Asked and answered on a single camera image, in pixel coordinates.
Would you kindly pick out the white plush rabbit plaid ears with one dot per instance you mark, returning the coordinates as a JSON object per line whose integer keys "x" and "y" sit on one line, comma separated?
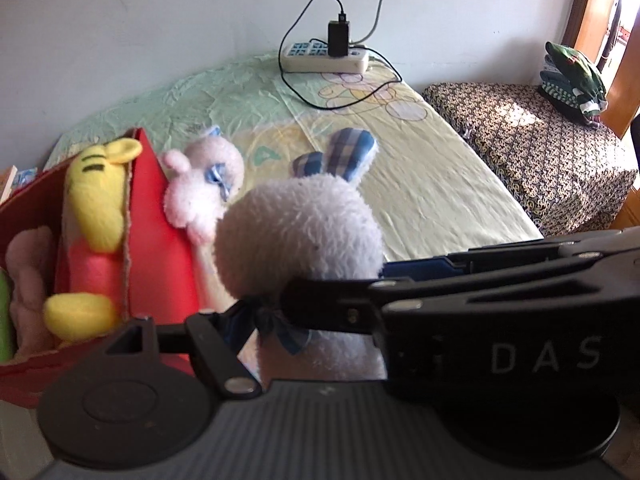
{"x": 300, "y": 230}

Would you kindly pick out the tan book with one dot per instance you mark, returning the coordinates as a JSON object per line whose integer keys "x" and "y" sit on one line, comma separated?
{"x": 7, "y": 185}

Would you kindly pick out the green plush toy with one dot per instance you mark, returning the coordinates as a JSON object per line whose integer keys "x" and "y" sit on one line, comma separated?
{"x": 5, "y": 315}

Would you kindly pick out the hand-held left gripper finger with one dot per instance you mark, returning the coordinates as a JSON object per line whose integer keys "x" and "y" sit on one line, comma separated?
{"x": 212, "y": 340}

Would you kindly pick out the white power strip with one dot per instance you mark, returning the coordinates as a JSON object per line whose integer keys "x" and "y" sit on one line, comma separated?
{"x": 310, "y": 62}

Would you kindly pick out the patterned covered stool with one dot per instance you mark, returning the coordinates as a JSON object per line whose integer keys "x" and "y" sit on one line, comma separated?
{"x": 540, "y": 160}

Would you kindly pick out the stack of folded clothes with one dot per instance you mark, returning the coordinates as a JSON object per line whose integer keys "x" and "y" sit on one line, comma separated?
{"x": 572, "y": 80}

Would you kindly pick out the blue white box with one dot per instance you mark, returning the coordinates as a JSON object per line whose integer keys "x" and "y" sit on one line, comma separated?
{"x": 26, "y": 178}

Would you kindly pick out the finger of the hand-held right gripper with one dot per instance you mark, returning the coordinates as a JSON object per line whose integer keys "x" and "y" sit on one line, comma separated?
{"x": 330, "y": 305}
{"x": 425, "y": 267}

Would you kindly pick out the black charger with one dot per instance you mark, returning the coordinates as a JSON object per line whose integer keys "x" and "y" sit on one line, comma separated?
{"x": 337, "y": 37}

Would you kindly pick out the yellow plush toy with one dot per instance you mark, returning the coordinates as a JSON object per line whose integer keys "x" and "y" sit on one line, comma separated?
{"x": 95, "y": 200}

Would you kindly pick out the red box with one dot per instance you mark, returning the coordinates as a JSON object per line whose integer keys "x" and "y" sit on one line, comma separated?
{"x": 155, "y": 240}

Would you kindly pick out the pink plush bear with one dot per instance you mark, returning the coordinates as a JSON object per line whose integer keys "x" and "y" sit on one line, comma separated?
{"x": 30, "y": 280}

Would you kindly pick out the pale pink plush blue bow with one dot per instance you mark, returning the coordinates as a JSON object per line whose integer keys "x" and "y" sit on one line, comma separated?
{"x": 195, "y": 195}

